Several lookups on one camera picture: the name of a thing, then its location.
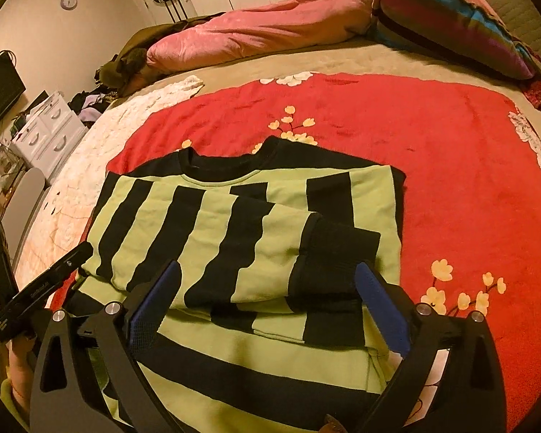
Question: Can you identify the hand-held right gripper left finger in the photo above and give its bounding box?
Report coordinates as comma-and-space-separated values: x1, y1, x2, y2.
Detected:
29, 260, 185, 433

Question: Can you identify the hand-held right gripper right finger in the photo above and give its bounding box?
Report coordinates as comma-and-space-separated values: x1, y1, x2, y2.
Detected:
355, 261, 508, 433

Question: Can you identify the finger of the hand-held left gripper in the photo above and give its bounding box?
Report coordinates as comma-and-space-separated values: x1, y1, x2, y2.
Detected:
63, 241, 93, 278

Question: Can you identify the green black striped frog sweater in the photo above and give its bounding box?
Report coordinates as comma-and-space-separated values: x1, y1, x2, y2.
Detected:
70, 136, 407, 433

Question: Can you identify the person's green sleeved forearm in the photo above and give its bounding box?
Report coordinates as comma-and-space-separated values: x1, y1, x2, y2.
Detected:
0, 379, 33, 421

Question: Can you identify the pile of dark clothes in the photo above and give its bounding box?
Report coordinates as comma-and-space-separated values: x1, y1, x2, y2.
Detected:
70, 90, 118, 128

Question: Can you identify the person's left hand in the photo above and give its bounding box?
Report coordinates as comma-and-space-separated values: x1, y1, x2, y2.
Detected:
6, 333, 38, 391

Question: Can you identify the white drawer cabinet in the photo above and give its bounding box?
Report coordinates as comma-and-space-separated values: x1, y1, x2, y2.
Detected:
11, 92, 89, 178

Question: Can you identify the red floral blanket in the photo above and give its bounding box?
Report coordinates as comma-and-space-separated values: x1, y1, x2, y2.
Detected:
49, 71, 541, 433

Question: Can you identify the black television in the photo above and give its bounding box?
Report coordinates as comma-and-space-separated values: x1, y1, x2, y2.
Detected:
0, 53, 26, 141

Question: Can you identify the brown fur-trimmed coat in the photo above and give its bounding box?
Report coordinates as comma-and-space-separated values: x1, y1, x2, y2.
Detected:
94, 16, 219, 96

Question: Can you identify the pink rolled duvet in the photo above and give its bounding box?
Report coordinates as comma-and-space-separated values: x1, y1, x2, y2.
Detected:
146, 0, 379, 73

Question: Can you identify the multicolour striped pillow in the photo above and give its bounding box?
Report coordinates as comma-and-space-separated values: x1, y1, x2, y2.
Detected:
370, 0, 538, 80

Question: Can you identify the grey quilted headboard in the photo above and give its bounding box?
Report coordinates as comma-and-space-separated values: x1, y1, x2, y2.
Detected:
433, 0, 541, 69

